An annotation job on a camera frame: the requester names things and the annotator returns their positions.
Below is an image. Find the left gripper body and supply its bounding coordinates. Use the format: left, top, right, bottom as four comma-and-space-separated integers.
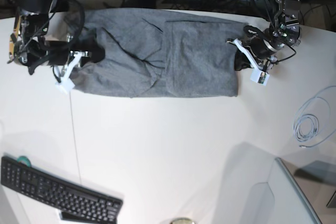
247, 36, 278, 71

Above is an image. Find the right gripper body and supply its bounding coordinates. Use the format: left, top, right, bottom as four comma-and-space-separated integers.
28, 49, 75, 75

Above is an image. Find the grey t-shirt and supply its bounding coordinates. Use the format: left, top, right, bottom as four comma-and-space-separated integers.
70, 8, 244, 98

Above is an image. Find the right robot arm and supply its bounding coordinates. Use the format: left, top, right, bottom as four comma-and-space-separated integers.
8, 0, 105, 82

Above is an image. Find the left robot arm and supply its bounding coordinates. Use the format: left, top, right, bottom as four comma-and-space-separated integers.
241, 0, 301, 71

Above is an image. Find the green tape roll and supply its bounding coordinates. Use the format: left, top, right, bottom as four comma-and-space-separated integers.
17, 156, 32, 167

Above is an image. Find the black keyboard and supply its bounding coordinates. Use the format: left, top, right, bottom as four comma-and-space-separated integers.
1, 156, 123, 223

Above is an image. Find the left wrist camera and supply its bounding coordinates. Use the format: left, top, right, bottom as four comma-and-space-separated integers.
250, 69, 270, 86

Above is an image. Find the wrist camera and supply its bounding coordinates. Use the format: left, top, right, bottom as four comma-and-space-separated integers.
250, 69, 270, 86
55, 79, 75, 95

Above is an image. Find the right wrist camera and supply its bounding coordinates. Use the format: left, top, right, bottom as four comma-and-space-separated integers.
55, 79, 75, 95

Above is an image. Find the coiled white cable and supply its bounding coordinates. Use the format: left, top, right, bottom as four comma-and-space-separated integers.
292, 86, 336, 148

